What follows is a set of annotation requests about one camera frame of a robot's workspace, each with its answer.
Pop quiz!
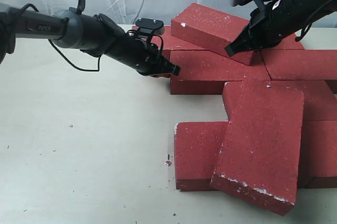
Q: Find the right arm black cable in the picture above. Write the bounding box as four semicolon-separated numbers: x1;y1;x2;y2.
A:
294;0;337;43

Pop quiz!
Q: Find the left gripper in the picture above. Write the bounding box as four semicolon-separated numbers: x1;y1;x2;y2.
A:
105;33;181;78

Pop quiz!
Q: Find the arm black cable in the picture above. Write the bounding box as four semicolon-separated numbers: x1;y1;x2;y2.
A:
15;0;164;73
294;0;337;43

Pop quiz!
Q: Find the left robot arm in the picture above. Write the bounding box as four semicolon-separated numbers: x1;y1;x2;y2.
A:
1;4;180;77

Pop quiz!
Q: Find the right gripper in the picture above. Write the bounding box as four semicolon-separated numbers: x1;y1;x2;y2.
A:
224;0;314;57

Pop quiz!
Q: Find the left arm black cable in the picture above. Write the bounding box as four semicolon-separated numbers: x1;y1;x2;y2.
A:
15;0;164;73

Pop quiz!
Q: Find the right row red brick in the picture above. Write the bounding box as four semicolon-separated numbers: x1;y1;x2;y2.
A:
260;49;336;94

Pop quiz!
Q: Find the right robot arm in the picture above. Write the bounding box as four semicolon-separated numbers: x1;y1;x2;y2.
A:
225;0;336;57

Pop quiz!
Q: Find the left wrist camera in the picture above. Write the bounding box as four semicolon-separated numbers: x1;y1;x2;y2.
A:
135;18;165;35

